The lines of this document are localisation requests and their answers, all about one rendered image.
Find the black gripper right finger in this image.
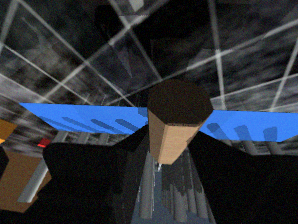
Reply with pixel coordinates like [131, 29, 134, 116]
[188, 130, 298, 224]

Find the orange rectangular bar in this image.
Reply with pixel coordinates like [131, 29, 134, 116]
[0, 119, 17, 143]

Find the blue flat strip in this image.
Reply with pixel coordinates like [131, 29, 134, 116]
[19, 102, 298, 142]

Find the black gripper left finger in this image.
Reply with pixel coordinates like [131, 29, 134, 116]
[42, 124, 149, 224]

